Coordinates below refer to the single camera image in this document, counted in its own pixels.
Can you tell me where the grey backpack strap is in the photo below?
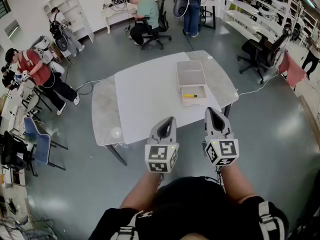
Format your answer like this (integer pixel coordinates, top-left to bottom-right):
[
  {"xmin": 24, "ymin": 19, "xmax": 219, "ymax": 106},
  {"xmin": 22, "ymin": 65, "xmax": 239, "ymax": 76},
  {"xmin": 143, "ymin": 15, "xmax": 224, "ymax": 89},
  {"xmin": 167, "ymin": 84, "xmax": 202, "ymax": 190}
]
[
  {"xmin": 257, "ymin": 200, "xmax": 286, "ymax": 240},
  {"xmin": 116, "ymin": 210, "xmax": 141, "ymax": 240}
]

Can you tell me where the white shelf unit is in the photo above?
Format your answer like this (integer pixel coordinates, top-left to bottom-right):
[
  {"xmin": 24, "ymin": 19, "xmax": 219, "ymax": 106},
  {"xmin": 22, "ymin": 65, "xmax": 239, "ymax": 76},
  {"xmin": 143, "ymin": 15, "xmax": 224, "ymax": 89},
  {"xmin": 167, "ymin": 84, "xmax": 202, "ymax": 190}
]
[{"xmin": 42, "ymin": 0, "xmax": 95, "ymax": 44}]

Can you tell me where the person's right forearm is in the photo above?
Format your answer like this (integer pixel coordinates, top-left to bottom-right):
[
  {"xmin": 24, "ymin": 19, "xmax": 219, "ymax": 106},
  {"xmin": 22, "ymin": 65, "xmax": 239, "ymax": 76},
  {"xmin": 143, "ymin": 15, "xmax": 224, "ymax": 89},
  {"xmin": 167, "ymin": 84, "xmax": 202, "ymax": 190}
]
[{"xmin": 221, "ymin": 162, "xmax": 256, "ymax": 205}]

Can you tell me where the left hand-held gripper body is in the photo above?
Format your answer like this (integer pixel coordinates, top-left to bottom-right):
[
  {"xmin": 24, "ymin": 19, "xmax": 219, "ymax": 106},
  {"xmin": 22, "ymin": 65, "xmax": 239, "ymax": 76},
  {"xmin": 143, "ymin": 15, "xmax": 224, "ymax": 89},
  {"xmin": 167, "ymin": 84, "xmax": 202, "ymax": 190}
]
[{"xmin": 144, "ymin": 136, "xmax": 180, "ymax": 174}]

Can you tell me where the grey shell backpack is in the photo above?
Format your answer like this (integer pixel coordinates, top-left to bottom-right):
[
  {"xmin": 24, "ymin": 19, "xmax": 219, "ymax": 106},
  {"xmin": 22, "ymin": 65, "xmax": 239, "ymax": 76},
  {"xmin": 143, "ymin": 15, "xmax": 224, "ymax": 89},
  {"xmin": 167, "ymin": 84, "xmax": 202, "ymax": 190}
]
[
  {"xmin": 54, "ymin": 34, "xmax": 69, "ymax": 52},
  {"xmin": 172, "ymin": 0, "xmax": 190, "ymax": 19}
]

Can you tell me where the white floor cable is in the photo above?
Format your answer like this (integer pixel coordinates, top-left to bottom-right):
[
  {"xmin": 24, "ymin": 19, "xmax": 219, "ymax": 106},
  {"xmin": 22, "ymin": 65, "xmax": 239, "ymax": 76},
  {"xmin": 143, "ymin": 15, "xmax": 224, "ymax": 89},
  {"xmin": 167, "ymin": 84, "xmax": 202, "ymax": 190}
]
[
  {"xmin": 237, "ymin": 73, "xmax": 280, "ymax": 96},
  {"xmin": 73, "ymin": 78, "xmax": 107, "ymax": 93}
]

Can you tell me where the pink cloth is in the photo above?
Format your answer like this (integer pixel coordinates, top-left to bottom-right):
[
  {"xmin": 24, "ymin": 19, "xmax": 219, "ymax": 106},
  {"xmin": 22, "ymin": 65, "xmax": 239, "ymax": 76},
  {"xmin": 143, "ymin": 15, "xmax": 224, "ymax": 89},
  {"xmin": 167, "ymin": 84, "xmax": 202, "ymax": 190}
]
[{"xmin": 278, "ymin": 50, "xmax": 307, "ymax": 88}]

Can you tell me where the white shelving rack with items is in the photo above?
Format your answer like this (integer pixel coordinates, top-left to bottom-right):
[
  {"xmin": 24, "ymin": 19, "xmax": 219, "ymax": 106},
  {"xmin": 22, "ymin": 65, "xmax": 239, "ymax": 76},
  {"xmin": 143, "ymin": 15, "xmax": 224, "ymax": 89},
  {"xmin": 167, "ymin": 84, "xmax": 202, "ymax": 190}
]
[{"xmin": 223, "ymin": 0, "xmax": 320, "ymax": 47}]

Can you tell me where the white table mat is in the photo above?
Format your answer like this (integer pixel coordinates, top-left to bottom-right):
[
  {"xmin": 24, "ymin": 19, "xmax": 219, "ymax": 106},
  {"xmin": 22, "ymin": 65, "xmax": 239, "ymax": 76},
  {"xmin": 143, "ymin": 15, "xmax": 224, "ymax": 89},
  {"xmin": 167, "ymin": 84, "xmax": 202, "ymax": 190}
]
[{"xmin": 114, "ymin": 51, "xmax": 222, "ymax": 145}]

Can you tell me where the person's left forearm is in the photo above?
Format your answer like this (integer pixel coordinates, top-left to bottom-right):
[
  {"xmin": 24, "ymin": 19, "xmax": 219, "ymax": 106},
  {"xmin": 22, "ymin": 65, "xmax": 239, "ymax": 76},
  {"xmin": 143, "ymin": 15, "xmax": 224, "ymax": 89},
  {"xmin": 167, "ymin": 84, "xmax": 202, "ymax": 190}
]
[{"xmin": 119, "ymin": 171, "xmax": 161, "ymax": 210}]

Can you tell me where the black office chair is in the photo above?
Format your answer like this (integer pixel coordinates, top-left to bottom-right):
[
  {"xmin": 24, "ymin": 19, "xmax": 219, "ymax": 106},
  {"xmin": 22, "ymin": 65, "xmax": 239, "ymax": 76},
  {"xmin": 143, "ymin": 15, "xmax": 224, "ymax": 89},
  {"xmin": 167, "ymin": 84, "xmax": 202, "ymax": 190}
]
[
  {"xmin": 237, "ymin": 23, "xmax": 293, "ymax": 85},
  {"xmin": 134, "ymin": 0, "xmax": 173, "ymax": 51}
]

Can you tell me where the blue plastic chair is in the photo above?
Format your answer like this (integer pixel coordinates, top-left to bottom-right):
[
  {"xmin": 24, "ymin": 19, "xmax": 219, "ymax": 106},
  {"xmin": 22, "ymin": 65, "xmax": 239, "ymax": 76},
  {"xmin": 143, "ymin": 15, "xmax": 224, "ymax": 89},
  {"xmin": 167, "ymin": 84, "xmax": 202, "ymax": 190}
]
[{"xmin": 23, "ymin": 116, "xmax": 69, "ymax": 172}]

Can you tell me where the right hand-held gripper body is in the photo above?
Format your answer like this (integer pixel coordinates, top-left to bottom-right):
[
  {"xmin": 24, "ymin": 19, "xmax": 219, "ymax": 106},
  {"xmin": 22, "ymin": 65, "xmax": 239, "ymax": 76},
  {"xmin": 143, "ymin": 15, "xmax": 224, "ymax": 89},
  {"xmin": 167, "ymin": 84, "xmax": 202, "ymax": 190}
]
[{"xmin": 201, "ymin": 131, "xmax": 240, "ymax": 169}]

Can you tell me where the person's black shirt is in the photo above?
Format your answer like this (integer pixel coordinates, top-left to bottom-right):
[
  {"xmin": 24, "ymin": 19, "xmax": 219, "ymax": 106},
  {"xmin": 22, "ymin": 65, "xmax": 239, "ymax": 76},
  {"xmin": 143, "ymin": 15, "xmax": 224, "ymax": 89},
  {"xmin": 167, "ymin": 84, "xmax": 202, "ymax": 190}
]
[{"xmin": 88, "ymin": 176, "xmax": 291, "ymax": 240}]

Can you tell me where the white backpack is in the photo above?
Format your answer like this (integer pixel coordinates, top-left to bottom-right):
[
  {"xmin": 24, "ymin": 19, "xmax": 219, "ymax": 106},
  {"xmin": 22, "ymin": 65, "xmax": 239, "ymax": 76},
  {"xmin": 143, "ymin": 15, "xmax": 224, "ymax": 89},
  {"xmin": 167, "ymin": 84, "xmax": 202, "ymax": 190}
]
[{"xmin": 22, "ymin": 48, "xmax": 52, "ymax": 66}]

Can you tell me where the white vanity desk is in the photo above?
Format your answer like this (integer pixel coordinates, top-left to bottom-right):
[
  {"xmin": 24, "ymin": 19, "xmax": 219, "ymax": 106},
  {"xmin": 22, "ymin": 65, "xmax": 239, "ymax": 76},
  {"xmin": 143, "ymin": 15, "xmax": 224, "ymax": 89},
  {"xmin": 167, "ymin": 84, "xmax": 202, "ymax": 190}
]
[{"xmin": 100, "ymin": 2, "xmax": 139, "ymax": 34}]

